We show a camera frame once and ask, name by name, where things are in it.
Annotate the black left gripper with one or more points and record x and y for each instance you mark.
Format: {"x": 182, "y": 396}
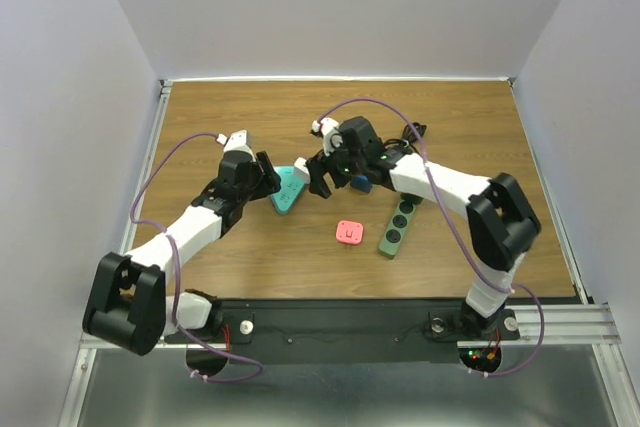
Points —
{"x": 270, "y": 181}

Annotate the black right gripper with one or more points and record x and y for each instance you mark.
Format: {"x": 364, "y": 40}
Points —
{"x": 318, "y": 168}

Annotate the teal triangular power strip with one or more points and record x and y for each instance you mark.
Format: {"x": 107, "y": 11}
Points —
{"x": 291, "y": 188}

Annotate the white USB charger plug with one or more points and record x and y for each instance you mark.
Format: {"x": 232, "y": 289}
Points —
{"x": 301, "y": 170}

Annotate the blue cube socket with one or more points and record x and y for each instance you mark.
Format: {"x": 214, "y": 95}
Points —
{"x": 361, "y": 183}

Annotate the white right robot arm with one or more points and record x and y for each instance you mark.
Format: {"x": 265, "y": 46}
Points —
{"x": 502, "y": 223}

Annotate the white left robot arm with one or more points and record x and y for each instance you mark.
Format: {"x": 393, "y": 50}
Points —
{"x": 128, "y": 304}

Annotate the pink square socket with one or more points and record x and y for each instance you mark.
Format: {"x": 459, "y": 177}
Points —
{"x": 349, "y": 232}

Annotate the green power strip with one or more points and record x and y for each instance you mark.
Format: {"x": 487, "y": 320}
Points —
{"x": 397, "y": 228}

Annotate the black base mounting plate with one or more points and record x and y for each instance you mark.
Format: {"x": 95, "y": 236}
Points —
{"x": 333, "y": 331}

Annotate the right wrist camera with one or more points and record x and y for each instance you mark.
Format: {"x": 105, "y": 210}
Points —
{"x": 328, "y": 130}

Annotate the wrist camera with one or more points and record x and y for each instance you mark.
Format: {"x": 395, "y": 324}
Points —
{"x": 328, "y": 130}
{"x": 238, "y": 141}

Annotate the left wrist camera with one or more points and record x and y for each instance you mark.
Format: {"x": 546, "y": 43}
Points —
{"x": 238, "y": 141}

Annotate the aluminium table edge rail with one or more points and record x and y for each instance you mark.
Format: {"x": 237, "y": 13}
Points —
{"x": 150, "y": 144}

